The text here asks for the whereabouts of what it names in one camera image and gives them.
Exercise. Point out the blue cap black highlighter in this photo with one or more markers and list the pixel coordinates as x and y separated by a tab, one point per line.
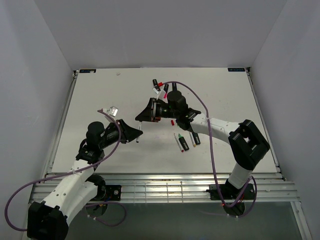
155	82

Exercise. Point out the green cap black highlighter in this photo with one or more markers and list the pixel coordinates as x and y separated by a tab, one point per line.
183	142

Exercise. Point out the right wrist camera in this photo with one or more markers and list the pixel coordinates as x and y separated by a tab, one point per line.
159	92

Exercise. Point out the blue corner label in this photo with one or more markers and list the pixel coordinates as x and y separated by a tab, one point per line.
236	69
87	71

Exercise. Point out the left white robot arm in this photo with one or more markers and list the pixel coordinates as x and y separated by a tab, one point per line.
50	218

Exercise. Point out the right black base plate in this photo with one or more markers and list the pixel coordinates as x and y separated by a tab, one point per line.
231	193

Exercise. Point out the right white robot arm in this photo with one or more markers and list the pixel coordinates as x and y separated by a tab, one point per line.
247	143

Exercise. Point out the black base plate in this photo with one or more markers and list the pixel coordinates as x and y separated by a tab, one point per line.
231	193
108	193

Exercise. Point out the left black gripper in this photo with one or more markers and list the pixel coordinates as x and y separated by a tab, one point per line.
128	133

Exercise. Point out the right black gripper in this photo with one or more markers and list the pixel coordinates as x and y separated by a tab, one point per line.
149	114

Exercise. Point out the pink cap black highlighter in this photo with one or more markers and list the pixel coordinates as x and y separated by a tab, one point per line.
165	89

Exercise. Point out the left blue corner label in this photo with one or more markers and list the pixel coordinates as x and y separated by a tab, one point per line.
87	71

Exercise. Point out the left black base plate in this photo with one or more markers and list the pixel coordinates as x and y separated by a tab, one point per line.
108	193

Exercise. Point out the purple cap black highlighter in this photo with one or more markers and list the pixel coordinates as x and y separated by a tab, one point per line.
174	86

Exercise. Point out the orange black highlighter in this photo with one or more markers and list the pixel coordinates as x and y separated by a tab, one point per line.
196	139

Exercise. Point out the red cap white marker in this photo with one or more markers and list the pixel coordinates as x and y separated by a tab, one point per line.
178	143

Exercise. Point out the yellow cap white marker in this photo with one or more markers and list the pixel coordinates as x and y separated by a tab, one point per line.
192	139

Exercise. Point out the right blue corner label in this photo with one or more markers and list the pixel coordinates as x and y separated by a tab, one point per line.
236	69

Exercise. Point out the aluminium frame rail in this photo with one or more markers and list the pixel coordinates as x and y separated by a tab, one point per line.
192	188

